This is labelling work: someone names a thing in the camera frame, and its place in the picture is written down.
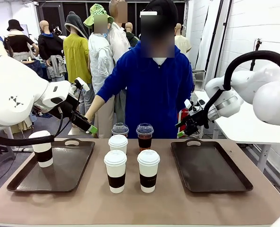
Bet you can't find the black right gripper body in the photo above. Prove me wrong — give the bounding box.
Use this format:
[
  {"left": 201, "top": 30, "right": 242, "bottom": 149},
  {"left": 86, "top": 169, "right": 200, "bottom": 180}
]
[{"left": 186, "top": 109, "right": 210, "bottom": 130}]

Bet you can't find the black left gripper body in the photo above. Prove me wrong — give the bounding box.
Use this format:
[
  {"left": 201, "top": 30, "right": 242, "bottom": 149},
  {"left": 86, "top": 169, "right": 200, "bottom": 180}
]
[{"left": 59, "top": 94, "right": 79, "bottom": 122}]

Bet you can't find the white paper coffee cup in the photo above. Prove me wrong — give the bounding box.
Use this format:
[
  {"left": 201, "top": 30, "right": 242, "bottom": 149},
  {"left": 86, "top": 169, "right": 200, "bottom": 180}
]
[
  {"left": 108, "top": 134, "right": 128, "bottom": 156},
  {"left": 103, "top": 149, "right": 127, "bottom": 194},
  {"left": 136, "top": 149, "right": 161, "bottom": 193},
  {"left": 28, "top": 130, "right": 54, "bottom": 168}
]

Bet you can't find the clear iced coffee cup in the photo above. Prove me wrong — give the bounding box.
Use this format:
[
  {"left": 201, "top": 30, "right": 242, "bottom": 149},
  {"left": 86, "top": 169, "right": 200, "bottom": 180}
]
[
  {"left": 136, "top": 123, "right": 154, "bottom": 152},
  {"left": 111, "top": 122, "right": 129, "bottom": 138}
]

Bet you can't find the person's right forearm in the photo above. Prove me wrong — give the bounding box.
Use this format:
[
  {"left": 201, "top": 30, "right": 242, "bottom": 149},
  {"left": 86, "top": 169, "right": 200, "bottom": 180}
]
[{"left": 90, "top": 94, "right": 107, "bottom": 114}]

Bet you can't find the brown plastic tray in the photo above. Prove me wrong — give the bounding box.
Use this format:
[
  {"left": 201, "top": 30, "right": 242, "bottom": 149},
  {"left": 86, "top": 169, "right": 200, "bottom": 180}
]
[
  {"left": 170, "top": 139, "right": 254, "bottom": 193},
  {"left": 7, "top": 138, "right": 96, "bottom": 193}
]

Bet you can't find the person's right hand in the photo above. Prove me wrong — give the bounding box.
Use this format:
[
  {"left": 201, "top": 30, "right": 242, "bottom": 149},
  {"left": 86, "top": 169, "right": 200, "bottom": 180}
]
[{"left": 84, "top": 110, "right": 96, "bottom": 124}]

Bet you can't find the red bag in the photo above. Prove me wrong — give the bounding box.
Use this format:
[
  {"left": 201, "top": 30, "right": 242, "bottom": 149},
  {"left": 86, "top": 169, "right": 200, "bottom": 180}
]
[{"left": 178, "top": 107, "right": 190, "bottom": 130}]

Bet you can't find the person in blue hoodie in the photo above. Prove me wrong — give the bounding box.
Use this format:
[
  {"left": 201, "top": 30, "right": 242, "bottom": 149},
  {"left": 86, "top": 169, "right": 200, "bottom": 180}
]
[{"left": 102, "top": 0, "right": 195, "bottom": 140}]

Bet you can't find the blue denim garment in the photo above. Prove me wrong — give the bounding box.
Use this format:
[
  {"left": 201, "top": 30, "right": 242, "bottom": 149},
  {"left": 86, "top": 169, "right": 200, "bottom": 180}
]
[{"left": 24, "top": 59, "right": 45, "bottom": 79}]

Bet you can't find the mannequin in yellow top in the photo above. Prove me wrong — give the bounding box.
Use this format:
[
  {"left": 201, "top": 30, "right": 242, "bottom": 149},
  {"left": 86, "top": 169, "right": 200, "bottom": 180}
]
[{"left": 63, "top": 11, "right": 93, "bottom": 84}]

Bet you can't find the mannequin with green bucket hat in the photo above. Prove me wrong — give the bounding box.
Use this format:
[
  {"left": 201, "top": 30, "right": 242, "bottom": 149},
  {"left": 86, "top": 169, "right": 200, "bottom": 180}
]
[{"left": 83, "top": 3, "right": 116, "bottom": 139}]

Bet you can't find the mannequin in black sweater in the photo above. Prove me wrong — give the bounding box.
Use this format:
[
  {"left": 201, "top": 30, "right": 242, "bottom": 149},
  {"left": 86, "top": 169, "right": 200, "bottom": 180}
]
[{"left": 37, "top": 20, "right": 67, "bottom": 82}]

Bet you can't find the mannequin in beige blouse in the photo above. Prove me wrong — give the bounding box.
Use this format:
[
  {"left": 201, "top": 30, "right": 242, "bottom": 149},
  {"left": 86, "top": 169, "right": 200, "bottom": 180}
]
[{"left": 174, "top": 23, "right": 192, "bottom": 54}]

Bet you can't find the gray stool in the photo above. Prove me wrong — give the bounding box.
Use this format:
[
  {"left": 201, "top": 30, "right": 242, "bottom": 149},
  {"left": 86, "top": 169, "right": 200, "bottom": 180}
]
[{"left": 0, "top": 139, "right": 17, "bottom": 173}]

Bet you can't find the mannequin with black hat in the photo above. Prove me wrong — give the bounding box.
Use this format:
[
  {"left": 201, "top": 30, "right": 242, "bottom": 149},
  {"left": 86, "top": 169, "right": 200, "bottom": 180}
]
[{"left": 3, "top": 19, "right": 39, "bottom": 62}]

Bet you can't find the tall mannequin in cream shirt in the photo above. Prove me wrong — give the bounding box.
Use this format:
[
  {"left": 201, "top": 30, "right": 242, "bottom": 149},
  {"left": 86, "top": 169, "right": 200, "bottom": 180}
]
[{"left": 108, "top": 0, "right": 131, "bottom": 63}]

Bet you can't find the black tripod stand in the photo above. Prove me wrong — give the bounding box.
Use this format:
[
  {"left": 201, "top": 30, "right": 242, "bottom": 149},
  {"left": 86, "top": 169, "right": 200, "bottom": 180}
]
[{"left": 249, "top": 38, "right": 263, "bottom": 71}]

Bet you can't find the small mannequin in dark green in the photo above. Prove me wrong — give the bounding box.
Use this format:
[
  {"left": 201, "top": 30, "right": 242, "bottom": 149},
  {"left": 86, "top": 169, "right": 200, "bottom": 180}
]
[{"left": 125, "top": 22, "right": 140, "bottom": 48}]

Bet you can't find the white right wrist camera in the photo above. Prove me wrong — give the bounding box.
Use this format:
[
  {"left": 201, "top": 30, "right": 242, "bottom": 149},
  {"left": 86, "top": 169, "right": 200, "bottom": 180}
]
[{"left": 184, "top": 98, "right": 205, "bottom": 112}]

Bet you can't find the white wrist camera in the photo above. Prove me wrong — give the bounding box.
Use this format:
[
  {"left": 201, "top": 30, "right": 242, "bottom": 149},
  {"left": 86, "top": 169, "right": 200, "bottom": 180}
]
[
  {"left": 74, "top": 77, "right": 90, "bottom": 92},
  {"left": 184, "top": 98, "right": 205, "bottom": 112}
]

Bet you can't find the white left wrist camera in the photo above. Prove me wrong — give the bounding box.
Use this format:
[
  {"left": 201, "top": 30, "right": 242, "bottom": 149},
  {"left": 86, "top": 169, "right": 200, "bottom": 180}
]
[{"left": 74, "top": 77, "right": 90, "bottom": 92}]

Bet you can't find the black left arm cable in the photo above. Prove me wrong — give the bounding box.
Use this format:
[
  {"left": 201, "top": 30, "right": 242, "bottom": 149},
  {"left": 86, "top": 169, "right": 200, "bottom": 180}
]
[{"left": 0, "top": 86, "right": 84, "bottom": 147}]

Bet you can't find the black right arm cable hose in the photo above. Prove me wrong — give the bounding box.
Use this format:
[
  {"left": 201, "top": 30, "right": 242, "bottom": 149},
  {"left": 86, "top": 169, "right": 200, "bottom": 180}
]
[{"left": 202, "top": 50, "right": 280, "bottom": 130}]

